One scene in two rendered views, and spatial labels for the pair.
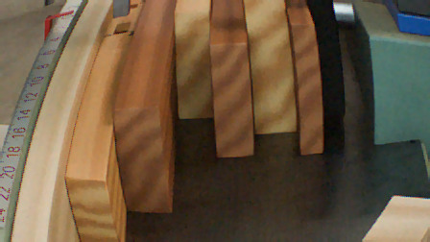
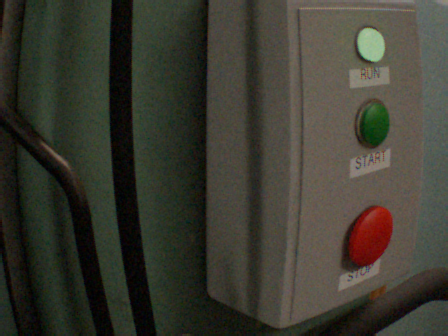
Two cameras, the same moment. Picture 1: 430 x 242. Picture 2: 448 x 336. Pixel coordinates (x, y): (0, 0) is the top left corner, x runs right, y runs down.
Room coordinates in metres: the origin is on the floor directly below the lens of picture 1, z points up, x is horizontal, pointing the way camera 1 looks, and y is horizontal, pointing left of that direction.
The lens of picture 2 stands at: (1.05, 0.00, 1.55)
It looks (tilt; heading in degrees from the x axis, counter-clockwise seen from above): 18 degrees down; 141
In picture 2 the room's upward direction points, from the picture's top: straight up
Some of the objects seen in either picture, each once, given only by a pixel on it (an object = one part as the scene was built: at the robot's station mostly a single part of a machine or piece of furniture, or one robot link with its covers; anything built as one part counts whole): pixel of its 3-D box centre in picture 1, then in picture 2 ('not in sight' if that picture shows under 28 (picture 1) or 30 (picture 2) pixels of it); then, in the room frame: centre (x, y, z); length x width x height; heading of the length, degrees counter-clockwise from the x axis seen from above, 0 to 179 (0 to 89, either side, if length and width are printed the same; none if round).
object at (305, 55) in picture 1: (291, 13); not in sight; (0.57, -0.05, 0.93); 0.22 x 0.01 x 0.06; 178
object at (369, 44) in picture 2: not in sight; (372, 44); (0.72, 0.36, 1.46); 0.02 x 0.01 x 0.02; 88
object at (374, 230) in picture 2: not in sight; (371, 236); (0.72, 0.36, 1.36); 0.03 x 0.01 x 0.03; 88
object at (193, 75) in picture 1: (200, 12); not in sight; (0.58, 0.00, 0.93); 0.16 x 0.02 x 0.06; 178
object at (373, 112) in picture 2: not in sight; (375, 124); (0.72, 0.36, 1.42); 0.02 x 0.01 x 0.02; 88
